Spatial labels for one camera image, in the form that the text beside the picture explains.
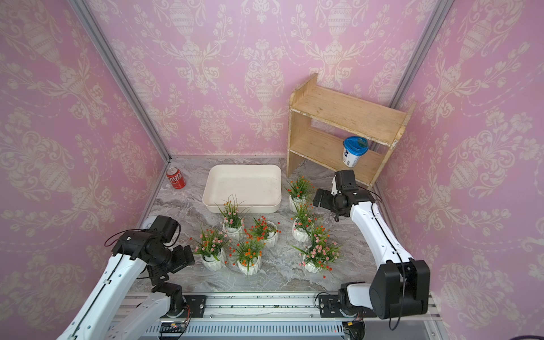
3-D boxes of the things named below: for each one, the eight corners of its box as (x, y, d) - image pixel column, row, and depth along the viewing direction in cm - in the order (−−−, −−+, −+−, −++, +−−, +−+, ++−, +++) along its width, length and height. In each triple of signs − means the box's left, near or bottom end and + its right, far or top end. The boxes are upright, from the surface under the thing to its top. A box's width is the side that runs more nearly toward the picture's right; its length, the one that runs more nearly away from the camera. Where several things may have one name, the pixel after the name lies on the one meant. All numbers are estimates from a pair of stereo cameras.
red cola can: (173, 190, 109) (164, 176, 100) (177, 181, 113) (168, 166, 104) (184, 190, 109) (175, 176, 100) (187, 181, 113) (179, 166, 104)
